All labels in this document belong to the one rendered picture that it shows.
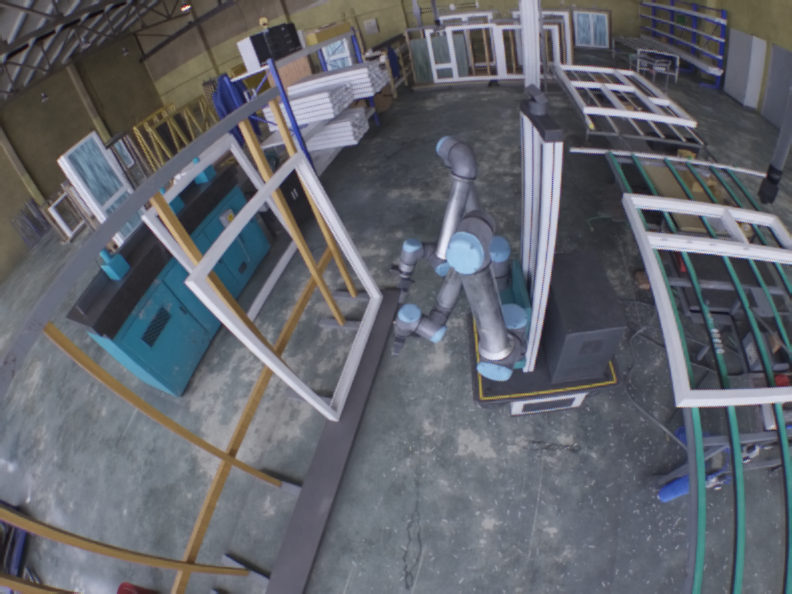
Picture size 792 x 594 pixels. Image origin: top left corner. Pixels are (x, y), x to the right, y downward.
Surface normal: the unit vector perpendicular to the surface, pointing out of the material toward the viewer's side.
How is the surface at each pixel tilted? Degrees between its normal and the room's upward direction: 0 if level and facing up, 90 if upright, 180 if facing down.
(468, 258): 83
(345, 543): 0
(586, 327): 0
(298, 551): 0
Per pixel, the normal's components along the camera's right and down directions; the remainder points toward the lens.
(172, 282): 0.94, 0.05
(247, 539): -0.22, -0.65
